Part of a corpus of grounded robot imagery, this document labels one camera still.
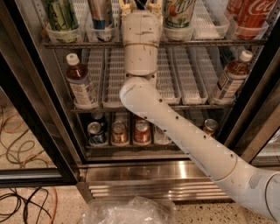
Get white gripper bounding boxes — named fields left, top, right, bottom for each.
left=119, top=0, right=162, bottom=47

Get blue pepsi can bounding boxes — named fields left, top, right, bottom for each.
left=134, top=0, right=149, bottom=10

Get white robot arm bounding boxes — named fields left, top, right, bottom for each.
left=119, top=0, right=280, bottom=222

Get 7up can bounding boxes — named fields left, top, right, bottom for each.
left=164, top=0, right=196, bottom=29

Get silver blue slim can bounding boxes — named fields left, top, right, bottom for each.
left=88, top=0, right=115, bottom=42

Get green can top shelf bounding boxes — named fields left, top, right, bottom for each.
left=44, top=0, right=79, bottom=43

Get red coca-cola can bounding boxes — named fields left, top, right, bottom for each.
left=226, top=0, right=276, bottom=39

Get red can bottom shelf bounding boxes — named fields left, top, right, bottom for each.
left=134, top=120, right=151, bottom=145

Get brown can bottom shelf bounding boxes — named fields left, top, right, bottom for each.
left=112, top=121, right=128, bottom=144

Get blue can bottom shelf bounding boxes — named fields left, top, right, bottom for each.
left=87, top=122, right=106, bottom=144

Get orange can bottom shelf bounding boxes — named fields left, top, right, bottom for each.
left=202, top=119, right=219, bottom=136

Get glass fridge door left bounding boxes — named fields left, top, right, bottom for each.
left=0, top=0, right=80, bottom=187

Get steel fridge base grille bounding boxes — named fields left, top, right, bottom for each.
left=76, top=160, right=280, bottom=204

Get left tea bottle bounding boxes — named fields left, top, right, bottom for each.
left=66, top=53, right=97, bottom=109

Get tea bottle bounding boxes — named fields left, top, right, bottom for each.
left=66, top=53, right=97, bottom=109
left=212, top=50, right=253, bottom=104

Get right tea bottle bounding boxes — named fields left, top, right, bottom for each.
left=212, top=50, right=253, bottom=104

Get clear plastic bin with bag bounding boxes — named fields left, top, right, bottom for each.
left=82, top=196, right=176, bottom=224

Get orange cable on floor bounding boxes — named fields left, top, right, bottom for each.
left=0, top=112, right=59, bottom=224

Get black cable on floor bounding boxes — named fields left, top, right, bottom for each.
left=0, top=186, right=53, bottom=224

